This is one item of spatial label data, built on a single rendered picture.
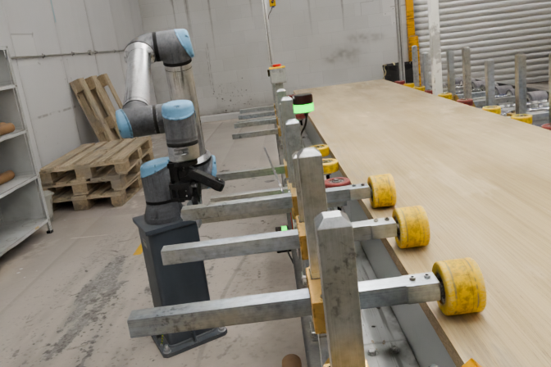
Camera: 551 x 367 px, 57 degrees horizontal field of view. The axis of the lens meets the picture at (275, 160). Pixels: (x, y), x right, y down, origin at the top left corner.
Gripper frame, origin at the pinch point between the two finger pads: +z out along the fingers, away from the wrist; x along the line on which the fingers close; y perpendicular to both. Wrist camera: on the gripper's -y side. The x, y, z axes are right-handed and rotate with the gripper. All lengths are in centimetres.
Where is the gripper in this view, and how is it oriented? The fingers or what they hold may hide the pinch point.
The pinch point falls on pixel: (201, 223)
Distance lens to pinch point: 154.2
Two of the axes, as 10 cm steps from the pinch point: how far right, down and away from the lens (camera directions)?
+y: -10.0, 1.0, 0.1
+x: 0.2, 2.3, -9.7
